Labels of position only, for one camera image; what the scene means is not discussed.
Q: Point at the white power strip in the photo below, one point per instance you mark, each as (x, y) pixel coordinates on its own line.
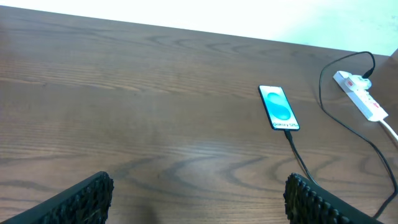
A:
(362, 99)

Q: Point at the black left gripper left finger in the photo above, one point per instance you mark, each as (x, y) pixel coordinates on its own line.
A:
(87, 202)

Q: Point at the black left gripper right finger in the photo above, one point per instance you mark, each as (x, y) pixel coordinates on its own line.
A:
(308, 203)

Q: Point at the blue Galaxy smartphone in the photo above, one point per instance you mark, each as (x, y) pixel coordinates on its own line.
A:
(278, 108)

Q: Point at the white USB charger plug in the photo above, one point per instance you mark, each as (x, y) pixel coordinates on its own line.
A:
(357, 82)

